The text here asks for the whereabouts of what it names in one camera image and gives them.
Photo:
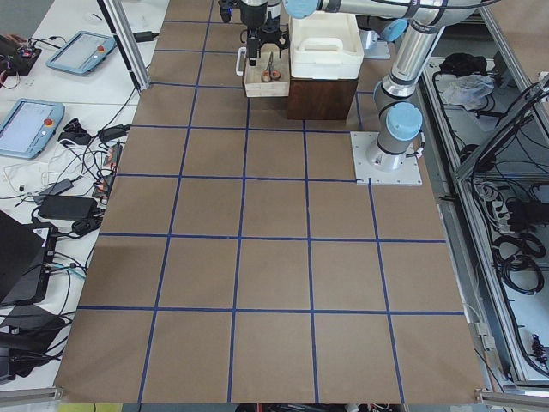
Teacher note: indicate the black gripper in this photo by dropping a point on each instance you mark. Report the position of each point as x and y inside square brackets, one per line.
[250, 12]

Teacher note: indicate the grey orange handled scissors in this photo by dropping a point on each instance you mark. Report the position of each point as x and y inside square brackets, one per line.
[270, 74]

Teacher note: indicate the light wooden drawer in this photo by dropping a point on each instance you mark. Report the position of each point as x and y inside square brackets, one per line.
[251, 76]

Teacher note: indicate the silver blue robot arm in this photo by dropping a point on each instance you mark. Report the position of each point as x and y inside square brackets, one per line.
[401, 121]

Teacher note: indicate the white plastic lidded bin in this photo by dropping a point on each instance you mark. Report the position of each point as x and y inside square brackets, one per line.
[325, 46]

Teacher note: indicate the dark brown wooden cabinet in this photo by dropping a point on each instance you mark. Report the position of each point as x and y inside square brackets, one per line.
[311, 99]

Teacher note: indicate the black power adapter brick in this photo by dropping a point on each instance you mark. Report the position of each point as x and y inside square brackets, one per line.
[145, 36]

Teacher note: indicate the blue teach pendant far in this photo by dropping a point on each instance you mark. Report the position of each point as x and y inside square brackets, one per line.
[82, 53]

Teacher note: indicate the blue teach pendant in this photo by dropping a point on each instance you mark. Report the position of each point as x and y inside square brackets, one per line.
[29, 126]
[82, 53]

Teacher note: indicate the white crumpled cloth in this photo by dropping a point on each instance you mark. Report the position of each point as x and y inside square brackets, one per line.
[468, 91]

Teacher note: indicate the brown paper table mat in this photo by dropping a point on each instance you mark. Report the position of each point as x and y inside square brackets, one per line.
[239, 262]

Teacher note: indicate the blue teach pendant near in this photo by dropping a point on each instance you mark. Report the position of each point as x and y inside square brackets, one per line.
[29, 126]

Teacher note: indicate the large black power brick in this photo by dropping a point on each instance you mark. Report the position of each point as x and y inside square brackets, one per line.
[67, 208]

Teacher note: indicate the black laptop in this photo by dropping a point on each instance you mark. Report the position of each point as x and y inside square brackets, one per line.
[26, 252]

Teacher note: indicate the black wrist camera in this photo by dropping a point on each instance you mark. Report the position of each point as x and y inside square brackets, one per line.
[225, 9]

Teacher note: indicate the aluminium frame post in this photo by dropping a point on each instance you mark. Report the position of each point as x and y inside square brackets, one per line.
[116, 20]

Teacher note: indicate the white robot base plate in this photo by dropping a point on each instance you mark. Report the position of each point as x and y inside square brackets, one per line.
[372, 166]

